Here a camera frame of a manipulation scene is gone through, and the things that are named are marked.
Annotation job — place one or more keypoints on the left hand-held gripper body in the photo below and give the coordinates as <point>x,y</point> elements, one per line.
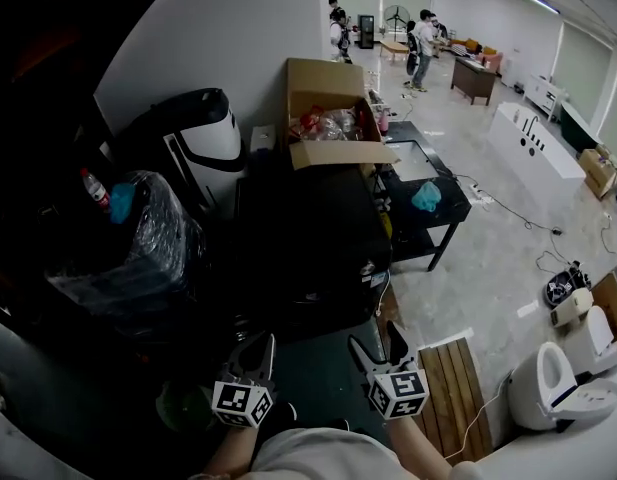
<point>240,400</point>

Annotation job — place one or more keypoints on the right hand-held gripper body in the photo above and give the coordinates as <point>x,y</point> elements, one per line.
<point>398,393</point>

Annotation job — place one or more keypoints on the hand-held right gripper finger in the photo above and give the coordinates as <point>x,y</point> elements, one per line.
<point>403,350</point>
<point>365,360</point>

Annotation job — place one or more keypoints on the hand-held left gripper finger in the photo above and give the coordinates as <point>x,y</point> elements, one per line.
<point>270,360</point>
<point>233,363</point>

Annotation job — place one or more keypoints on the dark green laundry basket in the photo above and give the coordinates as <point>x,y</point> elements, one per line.
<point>183,410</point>

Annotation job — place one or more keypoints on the black washing machine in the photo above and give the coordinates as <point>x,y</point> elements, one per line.
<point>313,248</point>

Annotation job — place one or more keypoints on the person's left forearm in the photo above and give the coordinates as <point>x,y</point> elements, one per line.
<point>230,450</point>

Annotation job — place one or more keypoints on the person's right forearm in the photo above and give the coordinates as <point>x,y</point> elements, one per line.
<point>418,448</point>

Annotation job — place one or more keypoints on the wooden slat platform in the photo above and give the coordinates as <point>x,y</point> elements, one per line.
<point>453,398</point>

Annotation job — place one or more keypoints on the person's white shirt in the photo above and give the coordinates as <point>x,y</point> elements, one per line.
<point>328,455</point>

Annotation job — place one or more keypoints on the plastic-wrapped black appliance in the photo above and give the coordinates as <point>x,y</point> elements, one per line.
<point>138,268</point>

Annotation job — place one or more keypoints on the white toilet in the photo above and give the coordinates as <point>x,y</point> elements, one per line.
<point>533,393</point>

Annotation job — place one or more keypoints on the black table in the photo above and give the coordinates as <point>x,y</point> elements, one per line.
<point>448,203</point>

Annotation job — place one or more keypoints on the turquoise cloth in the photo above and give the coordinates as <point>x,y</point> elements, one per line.
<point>122,203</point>
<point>427,197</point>

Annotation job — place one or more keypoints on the black round tray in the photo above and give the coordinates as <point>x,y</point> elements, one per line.
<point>560,288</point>

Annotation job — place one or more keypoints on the white pedal bin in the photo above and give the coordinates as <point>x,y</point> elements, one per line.
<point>570,308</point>

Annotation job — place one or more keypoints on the white power strip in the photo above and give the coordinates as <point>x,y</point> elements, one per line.
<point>480,195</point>

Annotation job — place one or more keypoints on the white sink basin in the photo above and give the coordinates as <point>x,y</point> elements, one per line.
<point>415,160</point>

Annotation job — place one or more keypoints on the white ceramic fixture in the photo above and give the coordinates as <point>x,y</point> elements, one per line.
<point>600,340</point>

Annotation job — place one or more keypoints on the plain cardboard box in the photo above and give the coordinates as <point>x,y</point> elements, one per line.
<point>613,300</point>

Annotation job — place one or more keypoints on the clear bottle with red label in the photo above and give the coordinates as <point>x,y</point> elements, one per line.
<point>95,190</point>

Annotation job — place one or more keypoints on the small white box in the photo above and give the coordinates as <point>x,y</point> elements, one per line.
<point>263,138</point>

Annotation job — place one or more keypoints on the pink bottle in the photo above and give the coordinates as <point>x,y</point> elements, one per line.
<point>383,123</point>

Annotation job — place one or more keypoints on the black and white tower appliance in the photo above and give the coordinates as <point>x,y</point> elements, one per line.
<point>208,133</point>

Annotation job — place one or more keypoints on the white bathtub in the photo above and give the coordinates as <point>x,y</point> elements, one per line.
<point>538,148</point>

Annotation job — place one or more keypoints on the printed cardboard box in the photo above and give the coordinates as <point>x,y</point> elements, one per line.
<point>598,173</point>

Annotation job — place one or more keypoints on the brown wooden desk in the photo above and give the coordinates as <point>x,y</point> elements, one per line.
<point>473,80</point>

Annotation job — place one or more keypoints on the large open cardboard box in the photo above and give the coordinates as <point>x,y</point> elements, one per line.
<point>323,80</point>

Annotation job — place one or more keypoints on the dark green bathtub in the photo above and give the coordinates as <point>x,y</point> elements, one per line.
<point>578,128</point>

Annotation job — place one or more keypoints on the white cabinet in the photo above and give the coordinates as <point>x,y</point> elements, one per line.
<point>540,95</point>

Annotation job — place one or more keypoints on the low wooden table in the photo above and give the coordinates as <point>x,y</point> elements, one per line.
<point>394,46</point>

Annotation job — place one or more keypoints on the orange and pink sofa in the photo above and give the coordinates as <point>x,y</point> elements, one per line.
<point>483,53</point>

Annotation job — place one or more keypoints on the black glass-door fridge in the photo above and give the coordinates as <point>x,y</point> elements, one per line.
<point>366,30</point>

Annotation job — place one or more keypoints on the black standing fan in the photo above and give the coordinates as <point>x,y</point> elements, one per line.
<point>395,18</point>

